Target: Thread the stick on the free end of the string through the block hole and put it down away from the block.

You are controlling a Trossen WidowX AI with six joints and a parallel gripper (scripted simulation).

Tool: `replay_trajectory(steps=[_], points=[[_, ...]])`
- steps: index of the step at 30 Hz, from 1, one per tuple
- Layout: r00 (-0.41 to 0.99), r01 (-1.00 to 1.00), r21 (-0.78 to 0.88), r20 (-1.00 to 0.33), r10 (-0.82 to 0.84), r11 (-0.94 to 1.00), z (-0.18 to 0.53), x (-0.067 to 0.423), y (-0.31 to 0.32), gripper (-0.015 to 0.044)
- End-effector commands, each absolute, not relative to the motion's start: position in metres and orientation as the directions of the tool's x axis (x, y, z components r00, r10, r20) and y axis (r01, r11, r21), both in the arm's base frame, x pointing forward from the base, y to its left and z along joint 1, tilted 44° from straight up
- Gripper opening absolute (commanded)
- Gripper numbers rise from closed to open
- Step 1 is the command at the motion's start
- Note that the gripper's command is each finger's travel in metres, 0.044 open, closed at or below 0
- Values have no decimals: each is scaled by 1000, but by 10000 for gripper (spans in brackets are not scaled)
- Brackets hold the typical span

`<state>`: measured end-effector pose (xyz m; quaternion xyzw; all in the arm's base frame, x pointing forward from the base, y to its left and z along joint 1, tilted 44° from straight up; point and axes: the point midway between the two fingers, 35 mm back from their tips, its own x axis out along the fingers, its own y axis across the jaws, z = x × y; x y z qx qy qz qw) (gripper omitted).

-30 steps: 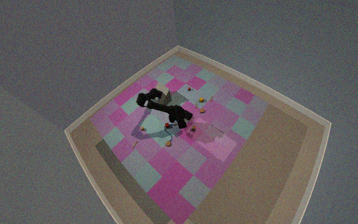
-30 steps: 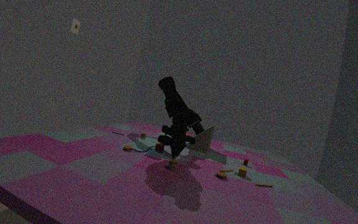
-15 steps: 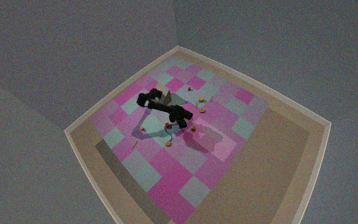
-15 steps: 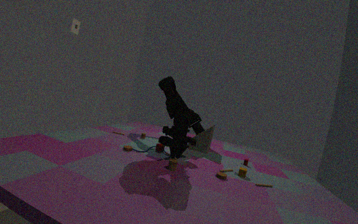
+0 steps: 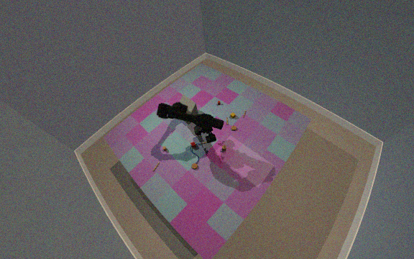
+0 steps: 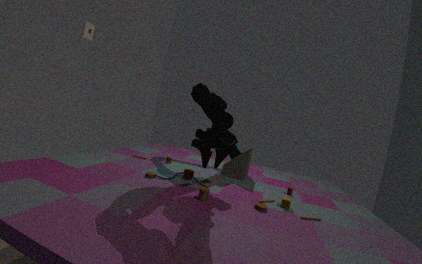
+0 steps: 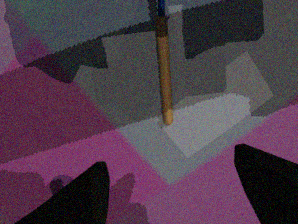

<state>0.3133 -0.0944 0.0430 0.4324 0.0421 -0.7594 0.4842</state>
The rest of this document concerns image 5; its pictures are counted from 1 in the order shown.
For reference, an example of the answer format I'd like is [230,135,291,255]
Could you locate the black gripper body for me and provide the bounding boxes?
[203,127,216,143]

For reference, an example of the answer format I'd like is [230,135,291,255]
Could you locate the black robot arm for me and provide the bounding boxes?
[157,102,224,136]

